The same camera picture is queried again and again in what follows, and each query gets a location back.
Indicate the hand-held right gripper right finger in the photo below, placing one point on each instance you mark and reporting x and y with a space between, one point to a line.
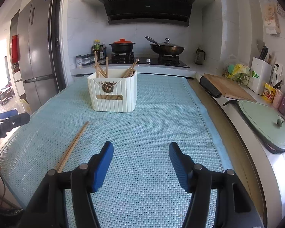
179 168

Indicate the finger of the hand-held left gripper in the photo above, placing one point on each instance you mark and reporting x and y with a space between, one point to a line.
16 121

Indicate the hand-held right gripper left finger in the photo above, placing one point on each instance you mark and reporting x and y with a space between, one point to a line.
102 168

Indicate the brown wooden chopstick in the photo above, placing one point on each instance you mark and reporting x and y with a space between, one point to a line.
106 64
129 72
133 64
72 144
100 69
103 74

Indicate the white ribbed utensil holder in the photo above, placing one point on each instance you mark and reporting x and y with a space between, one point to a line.
118 92

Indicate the dark wooden table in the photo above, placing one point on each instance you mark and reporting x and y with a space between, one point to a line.
3 97

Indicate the light blue woven mat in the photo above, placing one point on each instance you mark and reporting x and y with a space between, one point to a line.
144 123

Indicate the grey steel refrigerator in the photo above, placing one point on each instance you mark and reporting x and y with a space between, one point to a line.
38 52

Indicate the dark patterned clothing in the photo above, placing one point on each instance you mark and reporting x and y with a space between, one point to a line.
4 215

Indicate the small spice jar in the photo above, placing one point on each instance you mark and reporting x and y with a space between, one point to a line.
78 61

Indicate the black oblong pad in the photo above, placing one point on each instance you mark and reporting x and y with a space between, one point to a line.
210 86

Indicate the black topped seasoning box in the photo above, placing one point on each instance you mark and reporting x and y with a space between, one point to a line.
87 59

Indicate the wooden cutting board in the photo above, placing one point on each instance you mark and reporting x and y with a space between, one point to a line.
228 87

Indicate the green electric pan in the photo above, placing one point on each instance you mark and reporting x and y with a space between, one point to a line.
263 121

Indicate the yellow capped sauce bottle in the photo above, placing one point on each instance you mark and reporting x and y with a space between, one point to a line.
97 46

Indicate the dark sauce bottle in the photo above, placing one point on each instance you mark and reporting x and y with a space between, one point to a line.
102 51

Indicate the black gas stove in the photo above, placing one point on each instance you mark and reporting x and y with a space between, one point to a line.
147 61

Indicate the dark glass kettle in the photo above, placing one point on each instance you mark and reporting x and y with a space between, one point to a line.
199 57

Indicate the yellow snack packet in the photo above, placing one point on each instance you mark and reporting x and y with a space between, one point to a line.
268 92

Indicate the black wok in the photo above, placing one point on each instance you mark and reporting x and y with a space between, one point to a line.
167 49

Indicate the white knife block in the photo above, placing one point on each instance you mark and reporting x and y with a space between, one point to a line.
260 80

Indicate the pink packet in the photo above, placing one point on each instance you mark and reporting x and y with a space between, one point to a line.
277 98

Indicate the green plastic clip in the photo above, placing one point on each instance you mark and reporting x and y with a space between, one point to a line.
255 73

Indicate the black clay pot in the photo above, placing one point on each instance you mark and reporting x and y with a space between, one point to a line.
122 48

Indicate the glass wok lid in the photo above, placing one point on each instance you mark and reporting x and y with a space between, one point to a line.
167 40

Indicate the red pot lid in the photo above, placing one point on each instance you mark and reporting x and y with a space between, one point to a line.
124 41

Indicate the black range hood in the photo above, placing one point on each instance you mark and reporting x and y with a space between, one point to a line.
147 7

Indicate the red wall box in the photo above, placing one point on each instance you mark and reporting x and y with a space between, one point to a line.
15 48

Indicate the white wall outlet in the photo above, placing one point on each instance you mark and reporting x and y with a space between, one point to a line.
277 67

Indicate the hanging wall packet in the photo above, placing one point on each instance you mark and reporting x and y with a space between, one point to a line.
270 16

